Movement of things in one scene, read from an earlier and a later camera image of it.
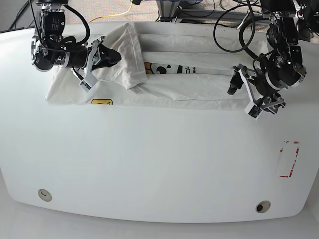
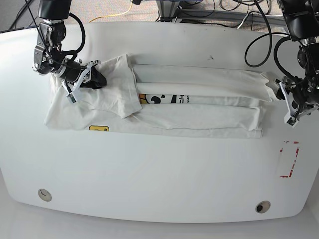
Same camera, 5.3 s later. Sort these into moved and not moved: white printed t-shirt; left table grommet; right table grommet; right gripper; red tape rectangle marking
Moved: right gripper; white printed t-shirt
Not moved: right table grommet; red tape rectangle marking; left table grommet
